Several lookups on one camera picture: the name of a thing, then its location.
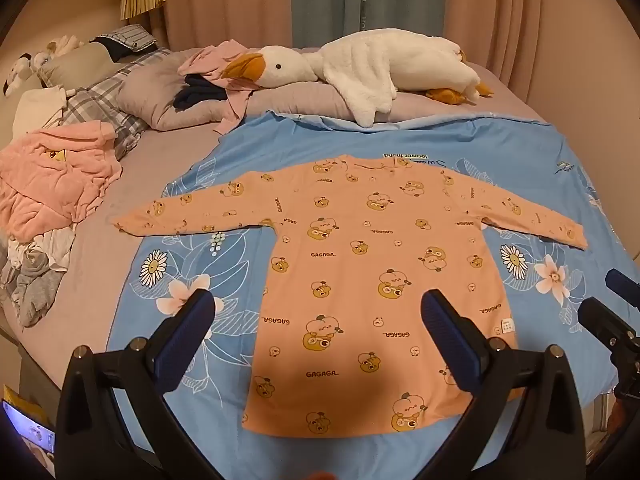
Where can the beige plush toy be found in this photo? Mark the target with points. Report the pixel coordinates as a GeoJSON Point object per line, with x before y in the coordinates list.
{"type": "Point", "coordinates": [60, 46]}

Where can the beige pillow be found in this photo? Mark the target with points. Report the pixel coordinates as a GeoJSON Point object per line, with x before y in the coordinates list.
{"type": "Point", "coordinates": [80, 67]}

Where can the white goose plush toy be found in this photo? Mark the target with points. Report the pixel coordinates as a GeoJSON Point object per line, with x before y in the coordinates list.
{"type": "Point", "coordinates": [380, 65]}

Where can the pink curtain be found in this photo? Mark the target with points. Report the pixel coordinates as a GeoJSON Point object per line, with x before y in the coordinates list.
{"type": "Point", "coordinates": [225, 0]}
{"type": "Point", "coordinates": [490, 10]}

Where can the striped folded blanket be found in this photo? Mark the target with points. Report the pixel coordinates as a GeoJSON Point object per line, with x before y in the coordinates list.
{"type": "Point", "coordinates": [125, 37]}

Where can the blue floral blanket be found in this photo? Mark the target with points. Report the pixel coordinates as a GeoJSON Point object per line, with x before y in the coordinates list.
{"type": "Point", "coordinates": [450, 135]}

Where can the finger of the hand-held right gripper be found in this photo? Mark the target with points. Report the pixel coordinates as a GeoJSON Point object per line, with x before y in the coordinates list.
{"type": "Point", "coordinates": [602, 322]}
{"type": "Point", "coordinates": [625, 287]}

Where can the thin pink garment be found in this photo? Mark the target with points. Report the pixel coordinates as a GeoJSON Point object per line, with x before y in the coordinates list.
{"type": "Point", "coordinates": [205, 62]}

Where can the navy garment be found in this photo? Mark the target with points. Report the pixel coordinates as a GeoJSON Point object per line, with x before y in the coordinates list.
{"type": "Point", "coordinates": [197, 95]}

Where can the phone with lit screen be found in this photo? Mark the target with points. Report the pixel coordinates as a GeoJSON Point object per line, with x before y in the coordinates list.
{"type": "Point", "coordinates": [25, 427]}

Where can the white cloth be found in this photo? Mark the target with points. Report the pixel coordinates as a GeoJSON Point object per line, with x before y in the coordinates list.
{"type": "Point", "coordinates": [37, 110]}

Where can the yellow packet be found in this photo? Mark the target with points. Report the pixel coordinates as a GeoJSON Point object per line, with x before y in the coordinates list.
{"type": "Point", "coordinates": [22, 394]}

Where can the grey and white clothes pile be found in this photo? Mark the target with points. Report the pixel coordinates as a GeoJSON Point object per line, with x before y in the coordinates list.
{"type": "Point", "coordinates": [35, 270]}

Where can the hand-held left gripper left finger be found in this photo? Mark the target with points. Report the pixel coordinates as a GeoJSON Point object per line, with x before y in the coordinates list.
{"type": "Point", "coordinates": [192, 327]}

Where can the pink fleece garment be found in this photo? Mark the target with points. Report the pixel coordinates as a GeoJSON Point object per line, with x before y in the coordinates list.
{"type": "Point", "coordinates": [50, 185]}

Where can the orange printed long-sleeve shirt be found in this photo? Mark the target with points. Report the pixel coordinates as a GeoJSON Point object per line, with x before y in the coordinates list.
{"type": "Point", "coordinates": [350, 260]}

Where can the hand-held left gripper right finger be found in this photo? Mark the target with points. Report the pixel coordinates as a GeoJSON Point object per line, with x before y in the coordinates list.
{"type": "Point", "coordinates": [442, 332]}

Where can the plaid pillow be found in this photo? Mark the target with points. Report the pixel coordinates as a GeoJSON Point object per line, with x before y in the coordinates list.
{"type": "Point", "coordinates": [95, 97]}

